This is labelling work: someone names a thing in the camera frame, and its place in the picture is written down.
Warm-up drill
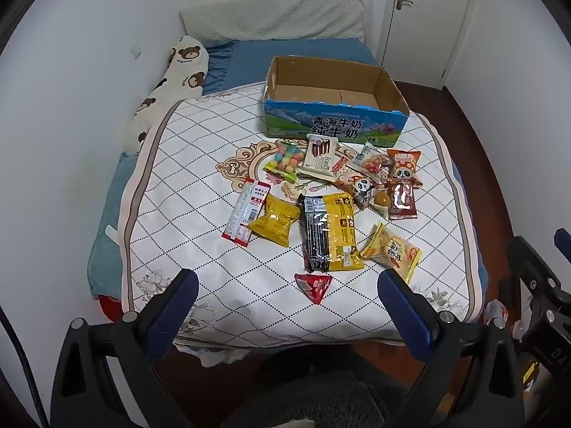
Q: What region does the blue printed cardboard box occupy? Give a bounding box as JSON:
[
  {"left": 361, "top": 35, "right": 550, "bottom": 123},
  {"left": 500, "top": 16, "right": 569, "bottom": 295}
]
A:
[{"left": 260, "top": 56, "right": 410, "bottom": 147}]

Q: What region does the yellow and orange snack packet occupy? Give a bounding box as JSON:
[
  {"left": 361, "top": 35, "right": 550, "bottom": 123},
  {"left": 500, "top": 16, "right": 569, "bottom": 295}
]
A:
[{"left": 359, "top": 222, "right": 423, "bottom": 284}]

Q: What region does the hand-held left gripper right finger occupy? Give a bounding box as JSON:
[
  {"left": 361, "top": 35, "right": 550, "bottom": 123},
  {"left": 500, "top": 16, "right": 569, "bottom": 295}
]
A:
[{"left": 377, "top": 270, "right": 525, "bottom": 428}]

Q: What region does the white door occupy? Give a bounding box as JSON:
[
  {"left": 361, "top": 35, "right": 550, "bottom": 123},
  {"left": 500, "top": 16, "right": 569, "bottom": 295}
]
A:
[{"left": 384, "top": 0, "right": 478, "bottom": 90}]

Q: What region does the clear red and white packet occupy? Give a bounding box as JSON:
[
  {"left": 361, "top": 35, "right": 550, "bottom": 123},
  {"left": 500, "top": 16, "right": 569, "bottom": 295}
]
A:
[{"left": 347, "top": 141, "right": 390, "bottom": 183}]

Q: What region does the brown snack packet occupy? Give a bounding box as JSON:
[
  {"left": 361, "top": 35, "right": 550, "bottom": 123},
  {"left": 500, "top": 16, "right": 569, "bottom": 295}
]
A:
[{"left": 384, "top": 179, "right": 418, "bottom": 220}]

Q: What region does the small yellow snack packet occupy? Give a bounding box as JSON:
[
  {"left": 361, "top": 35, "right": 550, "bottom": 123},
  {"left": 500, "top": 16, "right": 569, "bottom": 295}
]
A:
[{"left": 247, "top": 194, "right": 300, "bottom": 248}]

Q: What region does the large black and yellow packet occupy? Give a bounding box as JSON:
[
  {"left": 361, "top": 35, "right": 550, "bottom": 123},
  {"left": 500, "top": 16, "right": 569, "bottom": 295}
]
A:
[{"left": 298, "top": 193, "right": 365, "bottom": 274}]

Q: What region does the bear print pillow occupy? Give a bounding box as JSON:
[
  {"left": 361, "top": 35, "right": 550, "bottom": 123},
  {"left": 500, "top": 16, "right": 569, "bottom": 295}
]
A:
[{"left": 124, "top": 35, "right": 210, "bottom": 157}]

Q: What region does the red triangular snack packet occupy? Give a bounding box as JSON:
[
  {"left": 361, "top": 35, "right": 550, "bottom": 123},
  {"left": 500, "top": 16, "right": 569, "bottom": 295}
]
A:
[{"left": 294, "top": 273, "right": 334, "bottom": 305}]

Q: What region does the orange panda snack packet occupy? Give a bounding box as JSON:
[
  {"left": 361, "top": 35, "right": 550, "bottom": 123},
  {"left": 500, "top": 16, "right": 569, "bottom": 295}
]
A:
[
  {"left": 337, "top": 169, "right": 386, "bottom": 208},
  {"left": 386, "top": 149, "right": 423, "bottom": 187}
]

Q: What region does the white quilted floral blanket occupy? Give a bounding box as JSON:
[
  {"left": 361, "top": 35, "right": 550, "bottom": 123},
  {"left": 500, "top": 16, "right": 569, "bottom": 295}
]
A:
[{"left": 118, "top": 82, "right": 489, "bottom": 353}]

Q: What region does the white pillow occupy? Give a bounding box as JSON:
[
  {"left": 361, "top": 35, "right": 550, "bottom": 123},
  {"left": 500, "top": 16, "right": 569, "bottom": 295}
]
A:
[{"left": 180, "top": 0, "right": 371, "bottom": 47}]

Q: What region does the small round brown snack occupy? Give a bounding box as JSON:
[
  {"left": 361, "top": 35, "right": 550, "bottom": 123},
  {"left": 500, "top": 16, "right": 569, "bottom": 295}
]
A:
[{"left": 370, "top": 189, "right": 393, "bottom": 215}]

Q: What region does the colourful candy bag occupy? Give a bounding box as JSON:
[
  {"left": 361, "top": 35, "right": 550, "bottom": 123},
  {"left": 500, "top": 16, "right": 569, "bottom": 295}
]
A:
[{"left": 263, "top": 141, "right": 306, "bottom": 182}]

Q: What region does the white chocolate biscuit packet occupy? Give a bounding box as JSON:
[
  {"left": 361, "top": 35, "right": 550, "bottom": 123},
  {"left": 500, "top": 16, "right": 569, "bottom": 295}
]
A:
[{"left": 298, "top": 135, "right": 338, "bottom": 182}]

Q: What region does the black cable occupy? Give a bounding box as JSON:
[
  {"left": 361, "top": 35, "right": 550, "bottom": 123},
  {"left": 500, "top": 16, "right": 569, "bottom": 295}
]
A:
[{"left": 0, "top": 307, "right": 50, "bottom": 428}]

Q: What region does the white plastic bag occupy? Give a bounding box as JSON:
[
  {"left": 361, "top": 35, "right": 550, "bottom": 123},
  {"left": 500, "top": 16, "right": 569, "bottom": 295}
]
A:
[{"left": 484, "top": 299, "right": 509, "bottom": 328}]

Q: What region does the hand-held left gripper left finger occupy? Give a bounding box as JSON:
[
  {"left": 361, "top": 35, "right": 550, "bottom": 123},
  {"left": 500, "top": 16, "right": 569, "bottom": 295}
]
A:
[{"left": 51, "top": 267, "right": 199, "bottom": 428}]

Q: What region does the red and white long packet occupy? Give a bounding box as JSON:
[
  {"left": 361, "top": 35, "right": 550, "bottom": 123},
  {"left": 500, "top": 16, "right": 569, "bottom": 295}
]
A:
[{"left": 222, "top": 178, "right": 272, "bottom": 247}]

